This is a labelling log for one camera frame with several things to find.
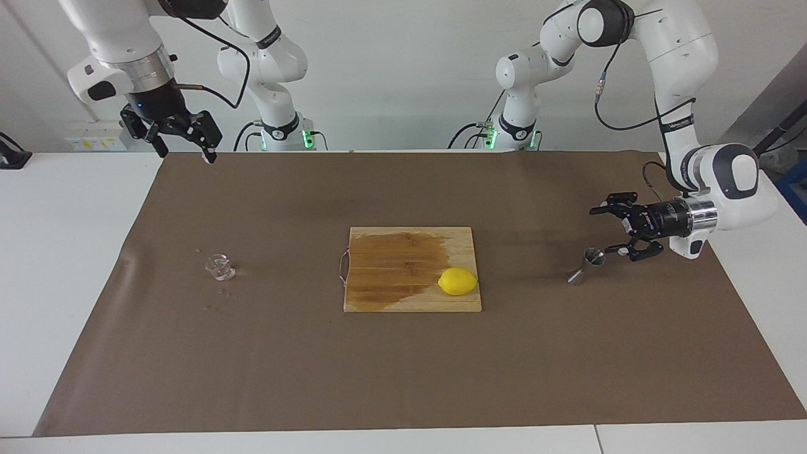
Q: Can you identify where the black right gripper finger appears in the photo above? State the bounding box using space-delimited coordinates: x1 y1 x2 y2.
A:
120 107 170 158
180 110 223 165

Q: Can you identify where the brown paper table mat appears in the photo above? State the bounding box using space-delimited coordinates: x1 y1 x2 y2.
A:
33 150 807 437

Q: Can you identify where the black stand pole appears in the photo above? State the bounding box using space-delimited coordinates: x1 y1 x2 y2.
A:
753 101 807 158

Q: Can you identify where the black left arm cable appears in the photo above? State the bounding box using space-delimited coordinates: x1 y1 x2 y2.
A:
593 3 697 202

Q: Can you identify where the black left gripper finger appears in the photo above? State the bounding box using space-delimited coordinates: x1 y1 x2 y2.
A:
604 236 665 262
589 191 641 221

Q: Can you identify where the blue crate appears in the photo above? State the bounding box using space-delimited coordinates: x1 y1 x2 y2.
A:
774 158 807 224

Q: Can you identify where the steel double jigger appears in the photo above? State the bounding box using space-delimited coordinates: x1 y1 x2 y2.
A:
566 247 607 286

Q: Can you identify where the black base cable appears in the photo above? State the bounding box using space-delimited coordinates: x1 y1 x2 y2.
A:
233 121 265 152
448 88 508 151

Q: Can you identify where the wooden cutting board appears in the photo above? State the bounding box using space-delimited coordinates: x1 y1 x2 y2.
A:
338 226 483 313

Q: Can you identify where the black clamp mount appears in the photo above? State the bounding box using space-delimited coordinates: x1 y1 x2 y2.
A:
0 131 32 170

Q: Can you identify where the black right base cable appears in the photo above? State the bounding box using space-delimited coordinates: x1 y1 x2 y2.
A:
233 121 265 152

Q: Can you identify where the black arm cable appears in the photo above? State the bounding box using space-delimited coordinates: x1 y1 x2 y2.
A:
158 0 253 109
593 3 697 202

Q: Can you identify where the black left base cable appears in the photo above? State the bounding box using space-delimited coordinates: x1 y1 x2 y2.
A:
448 88 508 151

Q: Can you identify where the yellow lemon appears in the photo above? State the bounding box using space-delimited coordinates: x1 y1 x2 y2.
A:
438 267 479 297

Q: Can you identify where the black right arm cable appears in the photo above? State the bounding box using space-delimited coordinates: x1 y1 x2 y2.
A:
158 0 253 109

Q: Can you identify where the white wall socket box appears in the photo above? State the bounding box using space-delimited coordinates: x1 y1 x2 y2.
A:
65 126 130 152

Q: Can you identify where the small clear glass cup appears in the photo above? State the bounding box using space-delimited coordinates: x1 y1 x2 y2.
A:
204 253 236 282

